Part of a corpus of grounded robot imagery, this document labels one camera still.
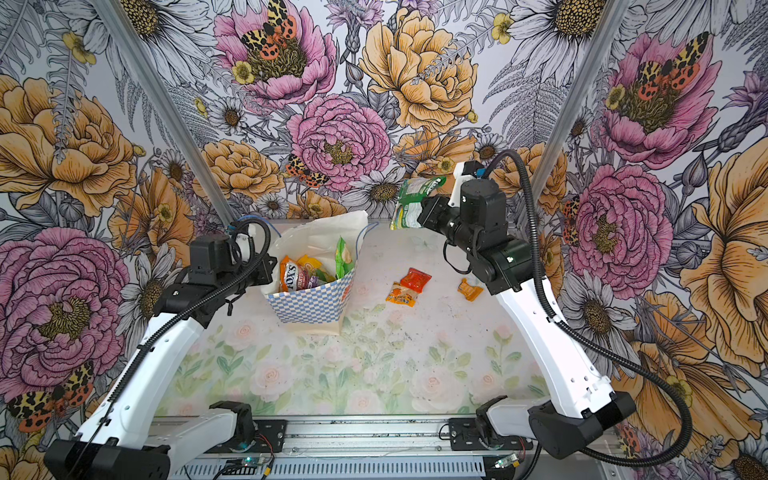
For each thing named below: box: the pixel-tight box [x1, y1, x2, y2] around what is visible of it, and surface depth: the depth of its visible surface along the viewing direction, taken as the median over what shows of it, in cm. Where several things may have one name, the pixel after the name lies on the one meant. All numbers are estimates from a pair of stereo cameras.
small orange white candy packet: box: [385, 282, 419, 307], surface depth 101 cm
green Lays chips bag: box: [335, 236, 355, 279], surface depth 88 cm
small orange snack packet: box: [457, 278, 484, 302], surface depth 103 cm
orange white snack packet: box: [279, 255, 299, 292], surface depth 85 cm
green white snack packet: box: [390, 176, 447, 230], surface depth 69 cm
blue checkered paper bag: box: [261, 211, 369, 335], surface depth 80 cm
